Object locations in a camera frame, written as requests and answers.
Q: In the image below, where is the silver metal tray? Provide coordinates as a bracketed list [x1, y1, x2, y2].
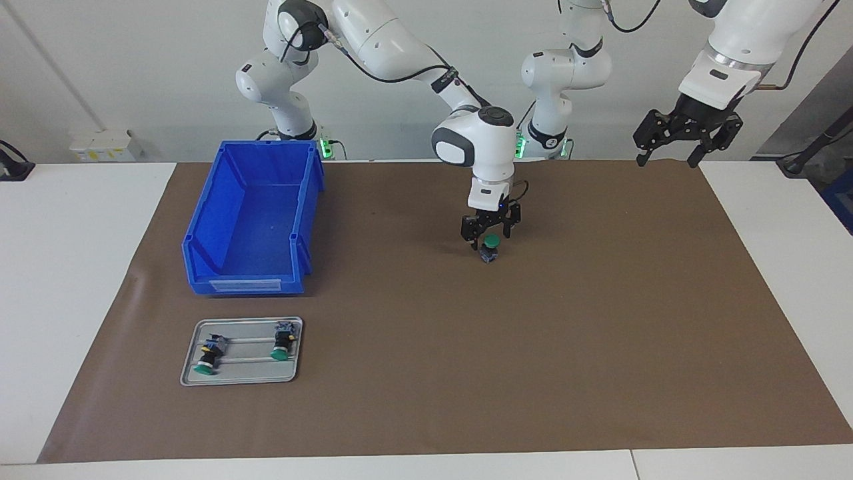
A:
[179, 317, 304, 387]

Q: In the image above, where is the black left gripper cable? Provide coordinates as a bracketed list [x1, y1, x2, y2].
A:
[603, 0, 840, 91]

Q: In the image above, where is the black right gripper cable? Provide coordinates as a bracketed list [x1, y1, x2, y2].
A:
[287, 23, 530, 201]

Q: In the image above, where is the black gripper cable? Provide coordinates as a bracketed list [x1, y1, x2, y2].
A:
[287, 23, 530, 201]
[603, 0, 840, 91]

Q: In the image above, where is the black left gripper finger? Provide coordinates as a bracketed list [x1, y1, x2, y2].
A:
[688, 115, 742, 167]
[633, 110, 680, 167]

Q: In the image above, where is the blue crate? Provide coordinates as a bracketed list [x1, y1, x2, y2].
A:
[821, 183, 853, 235]

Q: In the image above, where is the black clamp with cable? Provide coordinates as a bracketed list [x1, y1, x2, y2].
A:
[0, 140, 35, 182]

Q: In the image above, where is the black stand pole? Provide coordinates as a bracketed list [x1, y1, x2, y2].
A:
[776, 110, 853, 177]

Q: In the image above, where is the brown paper table mat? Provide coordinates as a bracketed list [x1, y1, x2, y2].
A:
[37, 160, 853, 464]

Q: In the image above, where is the black arm base cable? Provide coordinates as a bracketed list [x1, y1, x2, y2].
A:
[516, 100, 537, 159]

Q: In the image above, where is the blue plastic storage bin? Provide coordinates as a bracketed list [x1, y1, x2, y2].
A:
[182, 140, 326, 296]

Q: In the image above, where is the white wall socket box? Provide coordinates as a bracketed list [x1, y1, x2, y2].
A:
[70, 130, 144, 163]

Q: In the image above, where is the grey partition panel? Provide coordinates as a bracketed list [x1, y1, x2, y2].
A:
[753, 63, 853, 161]

